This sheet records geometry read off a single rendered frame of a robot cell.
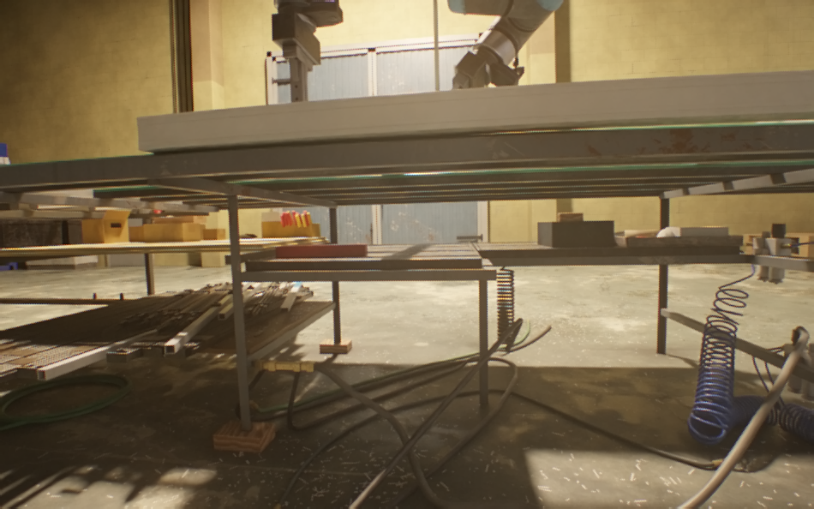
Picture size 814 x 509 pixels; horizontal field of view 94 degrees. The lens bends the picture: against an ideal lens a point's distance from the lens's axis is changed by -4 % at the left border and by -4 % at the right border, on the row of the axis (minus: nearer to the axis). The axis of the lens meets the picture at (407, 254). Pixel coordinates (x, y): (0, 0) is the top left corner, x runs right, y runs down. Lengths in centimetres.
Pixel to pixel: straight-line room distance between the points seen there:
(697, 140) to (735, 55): 823
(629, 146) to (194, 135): 86
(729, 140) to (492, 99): 43
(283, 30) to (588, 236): 125
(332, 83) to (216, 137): 714
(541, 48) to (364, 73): 308
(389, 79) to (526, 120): 706
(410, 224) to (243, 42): 475
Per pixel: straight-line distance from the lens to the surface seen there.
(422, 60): 783
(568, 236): 164
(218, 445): 149
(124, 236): 260
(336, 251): 133
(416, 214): 730
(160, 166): 101
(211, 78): 870
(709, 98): 89
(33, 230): 268
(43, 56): 1196
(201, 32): 909
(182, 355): 142
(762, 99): 93
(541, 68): 750
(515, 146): 80
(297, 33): 86
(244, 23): 922
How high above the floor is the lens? 69
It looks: 4 degrees down
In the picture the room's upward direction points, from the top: 1 degrees counter-clockwise
